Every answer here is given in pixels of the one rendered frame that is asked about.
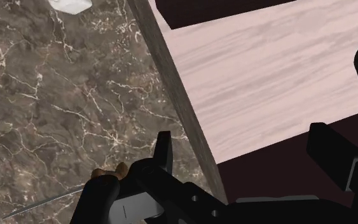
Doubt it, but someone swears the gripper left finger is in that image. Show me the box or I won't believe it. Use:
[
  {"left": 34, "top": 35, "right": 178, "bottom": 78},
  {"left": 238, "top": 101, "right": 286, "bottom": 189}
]
[{"left": 69, "top": 130, "right": 229, "bottom": 224}]

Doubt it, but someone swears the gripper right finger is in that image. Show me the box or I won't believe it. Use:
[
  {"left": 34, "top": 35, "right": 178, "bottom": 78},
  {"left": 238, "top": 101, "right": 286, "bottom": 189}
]
[{"left": 306, "top": 122, "right": 358, "bottom": 208}]

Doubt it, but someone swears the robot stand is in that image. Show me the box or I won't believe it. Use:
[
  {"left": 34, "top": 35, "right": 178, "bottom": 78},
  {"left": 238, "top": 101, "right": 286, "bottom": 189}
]
[{"left": 155, "top": 0, "right": 298, "bottom": 31}]

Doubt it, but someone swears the white dish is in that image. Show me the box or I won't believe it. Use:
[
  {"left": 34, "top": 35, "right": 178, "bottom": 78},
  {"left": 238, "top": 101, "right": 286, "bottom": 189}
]
[{"left": 48, "top": 0, "right": 93, "bottom": 15}]

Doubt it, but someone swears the knife with wooden handle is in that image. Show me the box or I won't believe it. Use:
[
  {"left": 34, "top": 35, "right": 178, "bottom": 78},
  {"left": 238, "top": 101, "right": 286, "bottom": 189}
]
[{"left": 2, "top": 161, "right": 129, "bottom": 220}]

